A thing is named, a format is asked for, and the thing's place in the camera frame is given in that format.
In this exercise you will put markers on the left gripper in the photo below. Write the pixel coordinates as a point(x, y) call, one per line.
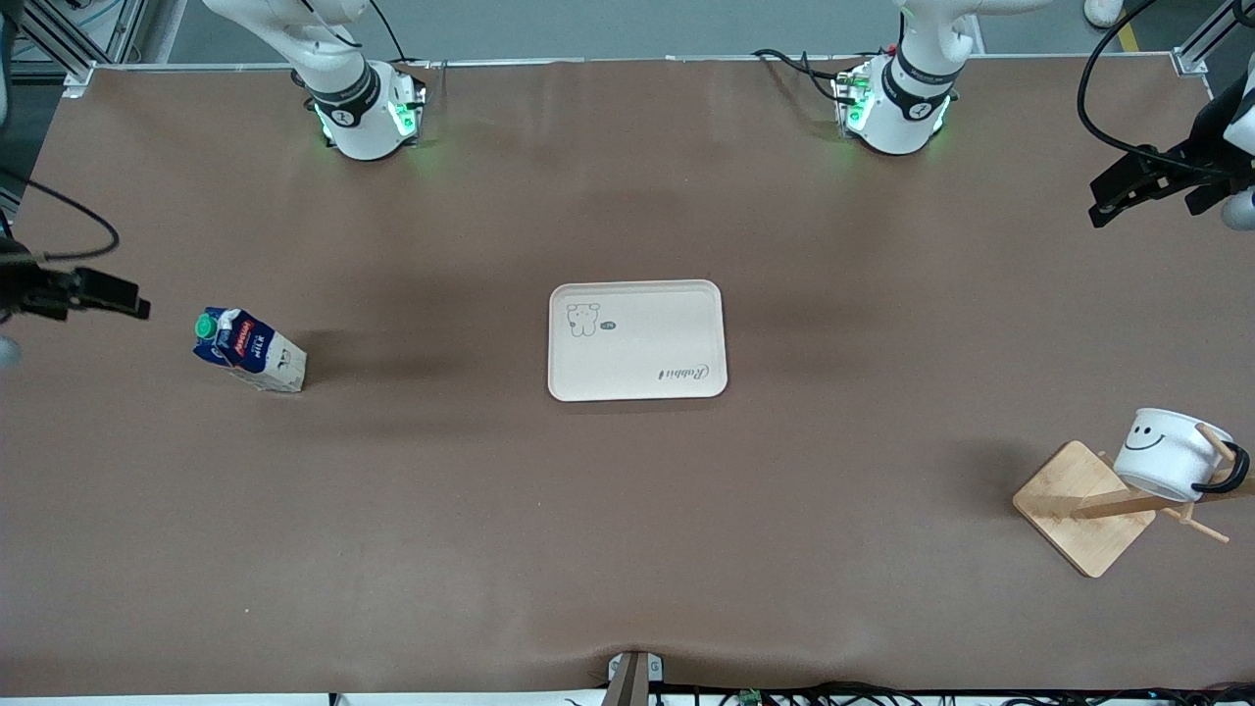
point(1202, 157)

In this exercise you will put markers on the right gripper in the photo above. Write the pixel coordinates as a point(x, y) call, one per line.
point(22, 287)

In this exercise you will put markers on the blue milk carton green cap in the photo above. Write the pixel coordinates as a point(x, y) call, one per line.
point(250, 351)

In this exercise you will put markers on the wooden cup rack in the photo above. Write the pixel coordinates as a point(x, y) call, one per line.
point(1079, 500)

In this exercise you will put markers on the white shoe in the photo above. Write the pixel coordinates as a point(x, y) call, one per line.
point(1103, 12)

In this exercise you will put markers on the brown table cover mat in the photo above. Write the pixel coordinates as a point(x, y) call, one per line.
point(392, 490)

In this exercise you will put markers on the cream rectangular tray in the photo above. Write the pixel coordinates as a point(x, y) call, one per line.
point(637, 343)

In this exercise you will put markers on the aluminium frame profile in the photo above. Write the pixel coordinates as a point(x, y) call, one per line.
point(1191, 59)
point(59, 39)

